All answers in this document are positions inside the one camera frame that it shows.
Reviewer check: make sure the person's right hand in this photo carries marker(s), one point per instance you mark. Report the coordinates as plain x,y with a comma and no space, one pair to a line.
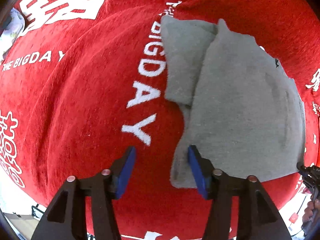
308,213

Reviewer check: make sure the small red object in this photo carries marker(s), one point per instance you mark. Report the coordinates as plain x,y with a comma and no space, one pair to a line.
293,217

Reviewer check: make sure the red printed blanket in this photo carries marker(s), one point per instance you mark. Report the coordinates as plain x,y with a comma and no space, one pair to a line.
87,92

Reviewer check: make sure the grey sweater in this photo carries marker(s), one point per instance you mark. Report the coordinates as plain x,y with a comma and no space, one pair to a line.
237,105

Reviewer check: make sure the crumpled patterned cloth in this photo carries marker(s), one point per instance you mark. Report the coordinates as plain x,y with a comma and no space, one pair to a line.
12,27

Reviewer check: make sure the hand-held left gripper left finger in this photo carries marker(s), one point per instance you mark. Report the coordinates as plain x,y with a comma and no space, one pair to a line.
126,172

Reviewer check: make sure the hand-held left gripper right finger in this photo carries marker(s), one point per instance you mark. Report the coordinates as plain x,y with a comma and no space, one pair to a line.
198,172

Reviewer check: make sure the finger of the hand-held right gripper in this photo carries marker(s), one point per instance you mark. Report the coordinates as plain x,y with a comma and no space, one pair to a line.
310,177

